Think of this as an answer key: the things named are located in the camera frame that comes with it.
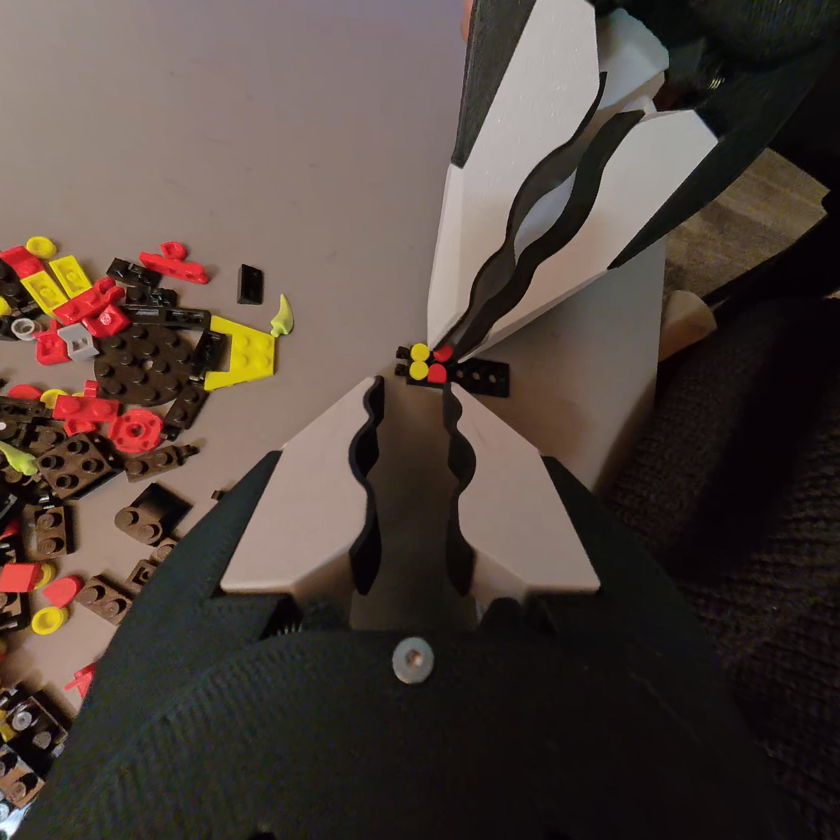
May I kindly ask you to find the yellow wedge lego plate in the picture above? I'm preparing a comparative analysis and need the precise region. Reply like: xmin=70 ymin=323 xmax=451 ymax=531
xmin=204 ymin=315 xmax=277 ymax=393

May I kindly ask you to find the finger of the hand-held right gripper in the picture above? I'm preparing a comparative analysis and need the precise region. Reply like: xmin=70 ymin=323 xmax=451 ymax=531
xmin=425 ymin=0 xmax=672 ymax=355
xmin=451 ymin=107 xmax=811 ymax=362

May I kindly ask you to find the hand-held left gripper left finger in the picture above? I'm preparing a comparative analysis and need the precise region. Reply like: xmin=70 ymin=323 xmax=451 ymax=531
xmin=221 ymin=376 xmax=386 ymax=597

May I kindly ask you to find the beige rounded object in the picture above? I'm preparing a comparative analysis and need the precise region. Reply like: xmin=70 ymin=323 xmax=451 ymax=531
xmin=659 ymin=289 xmax=718 ymax=363

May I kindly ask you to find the person's dark knit sweater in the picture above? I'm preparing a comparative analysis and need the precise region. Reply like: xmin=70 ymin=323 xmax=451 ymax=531
xmin=600 ymin=292 xmax=840 ymax=840

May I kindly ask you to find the pile of loose lego pieces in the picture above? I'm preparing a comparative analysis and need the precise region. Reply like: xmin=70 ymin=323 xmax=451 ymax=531
xmin=0 ymin=235 xmax=227 ymax=821

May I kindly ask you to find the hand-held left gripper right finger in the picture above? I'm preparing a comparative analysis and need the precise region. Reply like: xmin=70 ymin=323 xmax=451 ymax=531
xmin=441 ymin=386 xmax=602 ymax=597

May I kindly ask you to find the black lego plate assembly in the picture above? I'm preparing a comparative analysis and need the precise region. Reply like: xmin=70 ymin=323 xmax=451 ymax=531
xmin=395 ymin=341 xmax=511 ymax=400

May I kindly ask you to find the long red lego plate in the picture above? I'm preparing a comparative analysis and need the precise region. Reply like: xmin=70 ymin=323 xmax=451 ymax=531
xmin=138 ymin=251 xmax=211 ymax=286

